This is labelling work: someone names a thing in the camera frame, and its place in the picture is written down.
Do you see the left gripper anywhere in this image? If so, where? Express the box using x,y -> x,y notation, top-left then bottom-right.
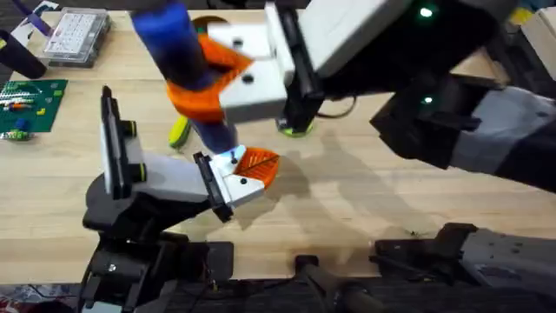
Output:
82,141 -> 281,243

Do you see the blue electric screwdriver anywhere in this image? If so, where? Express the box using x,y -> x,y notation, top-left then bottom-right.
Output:
129,0 -> 241,156

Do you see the green disc with holes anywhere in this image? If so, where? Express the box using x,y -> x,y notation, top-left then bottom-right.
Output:
168,114 -> 193,150

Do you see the left wrist black upright plate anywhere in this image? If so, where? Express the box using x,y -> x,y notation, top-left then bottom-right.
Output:
100,85 -> 148,202

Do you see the clear plastic parts box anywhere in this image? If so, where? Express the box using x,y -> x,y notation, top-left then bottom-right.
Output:
42,7 -> 112,70

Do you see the green board with toy blocks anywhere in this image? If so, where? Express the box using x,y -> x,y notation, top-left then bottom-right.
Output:
0,78 -> 70,142

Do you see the black cylinder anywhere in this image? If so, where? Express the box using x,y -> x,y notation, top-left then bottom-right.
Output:
0,29 -> 49,80

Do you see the pale wooden box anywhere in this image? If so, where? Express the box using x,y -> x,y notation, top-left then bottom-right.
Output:
520,7 -> 556,82

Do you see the black cable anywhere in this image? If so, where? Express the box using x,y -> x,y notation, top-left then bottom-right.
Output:
315,95 -> 358,120

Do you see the purple strap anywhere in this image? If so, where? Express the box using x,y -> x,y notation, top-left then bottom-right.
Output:
11,0 -> 54,38

